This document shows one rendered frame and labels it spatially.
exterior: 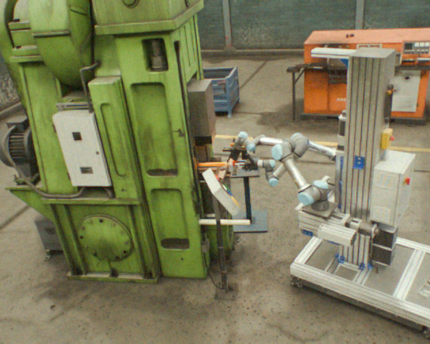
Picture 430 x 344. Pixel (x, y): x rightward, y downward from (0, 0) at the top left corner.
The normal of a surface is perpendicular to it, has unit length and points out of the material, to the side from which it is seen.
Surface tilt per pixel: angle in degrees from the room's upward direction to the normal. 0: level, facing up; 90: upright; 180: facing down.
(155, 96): 89
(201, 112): 90
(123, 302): 0
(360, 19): 90
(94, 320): 0
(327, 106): 90
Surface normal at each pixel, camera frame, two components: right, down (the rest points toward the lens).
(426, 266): -0.10, -0.87
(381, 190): -0.58, 0.44
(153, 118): -0.18, 0.47
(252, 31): -0.37, 0.49
